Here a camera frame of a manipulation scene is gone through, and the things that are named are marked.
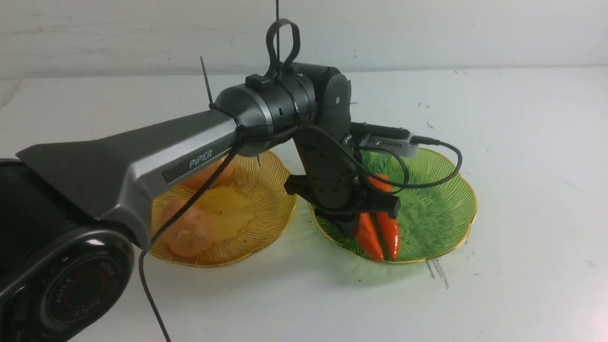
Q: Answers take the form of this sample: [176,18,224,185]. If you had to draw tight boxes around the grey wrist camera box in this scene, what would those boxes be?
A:
[348,123,419,158]

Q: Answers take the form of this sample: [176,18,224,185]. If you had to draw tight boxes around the brown toy potato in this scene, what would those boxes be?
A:
[159,204,213,258]
[180,156,236,190]

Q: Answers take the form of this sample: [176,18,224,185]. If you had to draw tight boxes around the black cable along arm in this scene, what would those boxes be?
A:
[138,124,247,342]

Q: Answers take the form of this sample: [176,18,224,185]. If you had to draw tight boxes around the green ribbed glass plate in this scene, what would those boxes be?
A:
[308,149,478,266]

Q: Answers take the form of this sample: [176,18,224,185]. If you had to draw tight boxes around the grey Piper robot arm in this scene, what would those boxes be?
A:
[1,62,400,342]

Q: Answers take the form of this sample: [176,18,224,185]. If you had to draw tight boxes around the amber ribbed glass plate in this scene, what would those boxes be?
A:
[150,151,297,268]

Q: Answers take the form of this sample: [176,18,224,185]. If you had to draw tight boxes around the black camera cable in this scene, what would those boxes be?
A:
[354,136,463,190]

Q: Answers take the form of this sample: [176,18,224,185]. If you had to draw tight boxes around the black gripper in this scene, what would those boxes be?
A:
[284,128,401,239]

